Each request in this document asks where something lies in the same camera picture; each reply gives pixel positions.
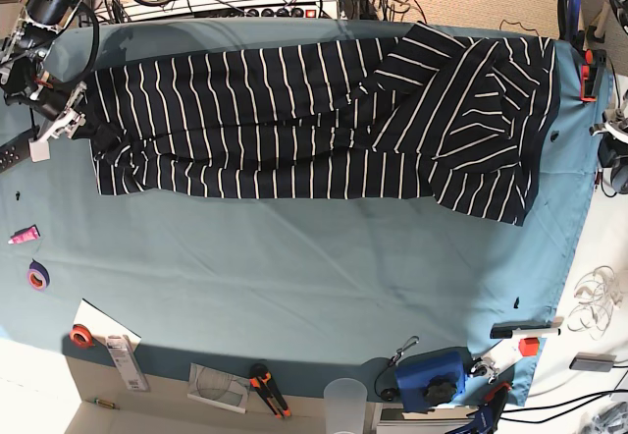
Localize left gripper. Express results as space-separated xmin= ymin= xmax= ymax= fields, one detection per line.
xmin=590 ymin=108 xmax=627 ymax=193

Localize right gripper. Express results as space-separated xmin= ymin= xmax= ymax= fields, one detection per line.
xmin=28 ymin=82 xmax=86 ymax=162

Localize navy white striped t-shirt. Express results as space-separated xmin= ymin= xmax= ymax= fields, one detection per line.
xmin=85 ymin=23 xmax=559 ymax=226

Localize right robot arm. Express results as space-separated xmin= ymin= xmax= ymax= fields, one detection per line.
xmin=1 ymin=0 xmax=100 ymax=172

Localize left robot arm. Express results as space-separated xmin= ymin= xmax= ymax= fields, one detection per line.
xmin=590 ymin=0 xmax=627 ymax=194

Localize black remote control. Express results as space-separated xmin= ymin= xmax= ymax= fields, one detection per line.
xmin=0 ymin=126 xmax=39 ymax=174

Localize orange black clamp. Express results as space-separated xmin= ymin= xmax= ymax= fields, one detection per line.
xmin=580 ymin=49 xmax=606 ymax=102

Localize pink tube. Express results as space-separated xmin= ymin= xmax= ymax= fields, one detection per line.
xmin=8 ymin=226 xmax=40 ymax=244

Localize white zip ties bundle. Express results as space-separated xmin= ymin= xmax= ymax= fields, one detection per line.
xmin=566 ymin=265 xmax=627 ymax=341

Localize purple tape roll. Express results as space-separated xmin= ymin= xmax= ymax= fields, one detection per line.
xmin=26 ymin=260 xmax=50 ymax=291

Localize black marker pen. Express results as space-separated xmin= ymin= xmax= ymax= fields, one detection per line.
xmin=490 ymin=323 xmax=562 ymax=340

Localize grey adapter box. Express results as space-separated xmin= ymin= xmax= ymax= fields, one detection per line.
xmin=569 ymin=353 xmax=615 ymax=373

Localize small red block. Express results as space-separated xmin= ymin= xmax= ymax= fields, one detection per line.
xmin=518 ymin=338 xmax=540 ymax=357

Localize white paper sheet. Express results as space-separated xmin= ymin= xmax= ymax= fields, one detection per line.
xmin=74 ymin=299 xmax=141 ymax=351

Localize orange tape roll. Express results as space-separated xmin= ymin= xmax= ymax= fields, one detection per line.
xmin=69 ymin=324 xmax=95 ymax=350

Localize packaged item with barcode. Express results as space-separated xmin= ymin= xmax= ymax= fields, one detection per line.
xmin=105 ymin=335 xmax=150 ymax=392

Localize blue clamp with black knob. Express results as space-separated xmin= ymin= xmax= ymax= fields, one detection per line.
xmin=394 ymin=351 xmax=467 ymax=412

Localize teal table cloth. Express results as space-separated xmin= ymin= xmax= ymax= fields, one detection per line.
xmin=1 ymin=42 xmax=602 ymax=397

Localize clear plastic bag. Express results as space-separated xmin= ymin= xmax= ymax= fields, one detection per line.
xmin=187 ymin=363 xmax=251 ymax=414

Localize orange black cutter pliers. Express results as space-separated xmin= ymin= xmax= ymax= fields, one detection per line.
xmin=249 ymin=363 xmax=291 ymax=419

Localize frosted plastic cup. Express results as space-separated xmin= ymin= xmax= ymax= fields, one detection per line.
xmin=324 ymin=378 xmax=368 ymax=434

